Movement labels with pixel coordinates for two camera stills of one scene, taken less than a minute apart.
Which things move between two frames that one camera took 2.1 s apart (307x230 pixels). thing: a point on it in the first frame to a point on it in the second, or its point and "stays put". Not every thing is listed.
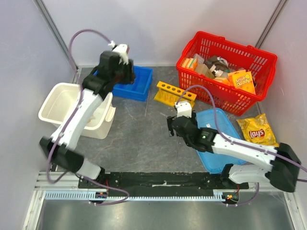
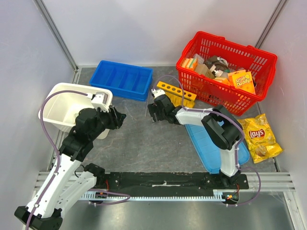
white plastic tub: x=59 y=99 stays put
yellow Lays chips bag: x=257 y=129 stays put
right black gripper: x=175 y=125 to x=156 y=111
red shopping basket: x=238 y=75 stays put
